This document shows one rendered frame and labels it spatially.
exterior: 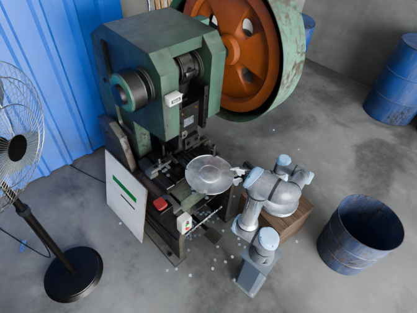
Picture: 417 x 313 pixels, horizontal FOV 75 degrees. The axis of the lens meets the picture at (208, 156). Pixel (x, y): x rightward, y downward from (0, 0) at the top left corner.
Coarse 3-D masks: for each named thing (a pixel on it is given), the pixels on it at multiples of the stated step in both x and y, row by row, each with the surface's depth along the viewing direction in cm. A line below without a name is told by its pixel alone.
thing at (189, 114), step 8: (184, 96) 144; (192, 96) 147; (184, 104) 142; (192, 104) 144; (184, 112) 143; (192, 112) 148; (184, 120) 146; (192, 120) 152; (184, 128) 150; (192, 128) 156; (184, 136) 151; (192, 136) 155; (176, 144) 157; (184, 144) 155; (192, 144) 160
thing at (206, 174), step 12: (204, 156) 170; (216, 156) 171; (192, 168) 163; (204, 168) 163; (216, 168) 164; (228, 168) 165; (192, 180) 157; (204, 180) 157; (216, 180) 158; (228, 180) 160; (216, 192) 153
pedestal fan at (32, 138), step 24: (0, 72) 91; (0, 96) 99; (0, 120) 106; (24, 120) 117; (0, 144) 90; (24, 144) 102; (0, 168) 98; (24, 168) 121; (0, 192) 96; (24, 216) 132; (48, 240) 154; (72, 264) 194; (96, 264) 195; (48, 288) 183; (72, 288) 183
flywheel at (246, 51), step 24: (192, 0) 149; (216, 0) 142; (240, 0) 131; (264, 0) 120; (240, 24) 140; (264, 24) 124; (240, 48) 146; (264, 48) 135; (240, 72) 155; (264, 72) 142; (240, 96) 164; (264, 96) 145
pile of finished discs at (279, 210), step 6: (264, 204) 197; (270, 204) 198; (276, 204) 198; (288, 204) 199; (294, 204) 199; (270, 210) 194; (276, 210) 195; (282, 210) 195; (288, 210) 195; (294, 210) 196; (282, 216) 194
